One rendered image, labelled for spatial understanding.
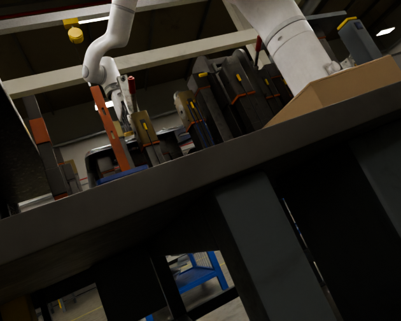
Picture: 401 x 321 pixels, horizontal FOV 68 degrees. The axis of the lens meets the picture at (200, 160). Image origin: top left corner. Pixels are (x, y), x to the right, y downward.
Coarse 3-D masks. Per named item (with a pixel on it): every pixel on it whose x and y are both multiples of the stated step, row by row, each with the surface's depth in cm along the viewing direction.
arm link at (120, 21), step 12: (120, 12) 112; (132, 12) 114; (108, 24) 115; (120, 24) 113; (108, 36) 114; (120, 36) 115; (96, 48) 112; (108, 48) 113; (84, 60) 114; (96, 60) 112; (84, 72) 114; (96, 72) 114
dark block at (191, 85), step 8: (200, 72) 107; (192, 80) 106; (200, 80) 105; (192, 88) 108; (200, 88) 104; (208, 88) 106; (200, 96) 105; (208, 96) 104; (200, 104) 107; (208, 104) 103; (216, 104) 104; (208, 112) 104; (216, 112) 103; (208, 120) 106; (216, 120) 102; (224, 120) 103; (216, 128) 102; (224, 128) 102; (216, 136) 104; (224, 136) 101; (232, 136) 102; (216, 144) 105
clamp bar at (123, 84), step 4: (120, 76) 105; (124, 76) 104; (120, 80) 105; (124, 80) 105; (120, 84) 105; (124, 84) 105; (120, 88) 105; (124, 88) 105; (128, 88) 105; (124, 92) 104; (128, 92) 105; (124, 96) 104; (128, 96) 105; (124, 100) 105; (128, 100) 104; (128, 104) 104; (128, 108) 104
